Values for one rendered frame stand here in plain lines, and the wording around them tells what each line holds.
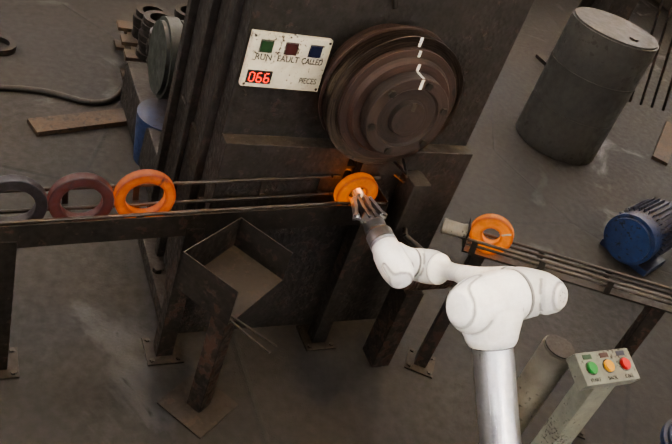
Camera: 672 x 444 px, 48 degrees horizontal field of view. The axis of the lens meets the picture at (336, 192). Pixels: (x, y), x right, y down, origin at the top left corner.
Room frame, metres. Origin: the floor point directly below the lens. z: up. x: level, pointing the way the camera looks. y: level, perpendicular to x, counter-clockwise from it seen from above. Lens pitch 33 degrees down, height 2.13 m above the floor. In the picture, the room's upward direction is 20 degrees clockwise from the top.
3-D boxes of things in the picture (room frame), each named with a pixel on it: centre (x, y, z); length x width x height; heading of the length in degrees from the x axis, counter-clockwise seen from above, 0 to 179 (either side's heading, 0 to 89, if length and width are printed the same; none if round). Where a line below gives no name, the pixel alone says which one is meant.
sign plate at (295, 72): (2.09, 0.28, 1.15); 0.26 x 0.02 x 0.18; 123
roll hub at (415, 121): (2.10, -0.12, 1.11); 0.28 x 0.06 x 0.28; 123
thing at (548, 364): (2.05, -0.91, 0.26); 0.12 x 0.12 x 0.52
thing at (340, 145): (2.18, -0.06, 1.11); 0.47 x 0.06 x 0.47; 123
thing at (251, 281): (1.69, 0.20, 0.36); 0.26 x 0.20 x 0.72; 158
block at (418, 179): (2.32, -0.25, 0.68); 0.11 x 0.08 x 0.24; 33
